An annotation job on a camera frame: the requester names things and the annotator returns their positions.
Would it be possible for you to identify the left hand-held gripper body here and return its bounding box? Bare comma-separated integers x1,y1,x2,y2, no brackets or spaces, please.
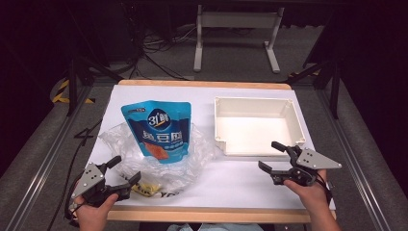
70,162,125,208

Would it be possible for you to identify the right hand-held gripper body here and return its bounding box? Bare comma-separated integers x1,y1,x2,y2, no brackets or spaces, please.
281,147,344,188

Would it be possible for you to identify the clear plastic bag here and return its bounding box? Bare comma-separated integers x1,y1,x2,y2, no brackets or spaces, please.
98,121,222,197

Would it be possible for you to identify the person's right hand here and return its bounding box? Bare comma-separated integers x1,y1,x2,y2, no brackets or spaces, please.
283,168,329,210

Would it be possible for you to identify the person's left hand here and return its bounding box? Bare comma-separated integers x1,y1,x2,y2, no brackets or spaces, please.
74,192,120,231

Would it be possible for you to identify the yellow snack packet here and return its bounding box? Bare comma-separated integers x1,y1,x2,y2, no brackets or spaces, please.
131,182,164,197

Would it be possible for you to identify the white plastic box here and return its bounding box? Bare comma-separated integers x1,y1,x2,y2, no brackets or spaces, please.
214,95,307,158

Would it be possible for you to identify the white table sheet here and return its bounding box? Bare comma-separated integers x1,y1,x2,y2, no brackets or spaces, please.
87,84,337,212

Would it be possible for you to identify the blue snack pouch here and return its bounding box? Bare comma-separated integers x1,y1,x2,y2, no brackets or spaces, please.
120,100,192,165

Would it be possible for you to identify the black metal stand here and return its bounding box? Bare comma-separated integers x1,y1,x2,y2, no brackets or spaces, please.
65,54,125,117
286,59,342,120

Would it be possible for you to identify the yellow black hazard tape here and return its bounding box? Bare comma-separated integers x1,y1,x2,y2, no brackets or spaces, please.
51,78,96,105

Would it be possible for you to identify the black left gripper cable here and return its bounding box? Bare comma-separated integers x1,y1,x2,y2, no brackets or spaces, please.
47,118,104,231

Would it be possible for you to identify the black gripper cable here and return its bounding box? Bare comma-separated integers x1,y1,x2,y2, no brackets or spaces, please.
316,169,335,206
47,118,104,231

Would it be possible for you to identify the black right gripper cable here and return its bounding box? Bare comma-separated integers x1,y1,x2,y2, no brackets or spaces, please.
316,169,335,206

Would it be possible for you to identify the aluminium floor rail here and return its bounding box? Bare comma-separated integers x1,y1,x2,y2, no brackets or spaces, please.
5,86,94,231
316,90,392,231

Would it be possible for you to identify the tangle of floor cables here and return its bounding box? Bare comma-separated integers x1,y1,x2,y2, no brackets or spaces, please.
121,3,197,81

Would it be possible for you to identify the white metal stand frame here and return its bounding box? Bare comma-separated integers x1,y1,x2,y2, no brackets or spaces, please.
192,4,286,74

